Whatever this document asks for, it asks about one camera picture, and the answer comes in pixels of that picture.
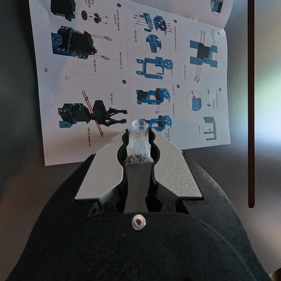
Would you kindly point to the dark grey desk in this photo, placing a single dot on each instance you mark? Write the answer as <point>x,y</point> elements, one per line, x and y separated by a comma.
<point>237,109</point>

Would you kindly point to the small clear screw bag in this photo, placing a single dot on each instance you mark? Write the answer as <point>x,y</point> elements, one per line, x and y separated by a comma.
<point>138,149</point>

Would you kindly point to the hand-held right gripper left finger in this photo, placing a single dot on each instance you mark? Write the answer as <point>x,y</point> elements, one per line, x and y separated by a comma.
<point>103,173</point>

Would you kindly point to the white assembly instruction booklet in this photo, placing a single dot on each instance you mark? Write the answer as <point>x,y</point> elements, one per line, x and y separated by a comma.
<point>153,76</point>

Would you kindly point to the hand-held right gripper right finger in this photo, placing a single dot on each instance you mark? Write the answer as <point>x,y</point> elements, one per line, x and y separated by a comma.
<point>175,173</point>

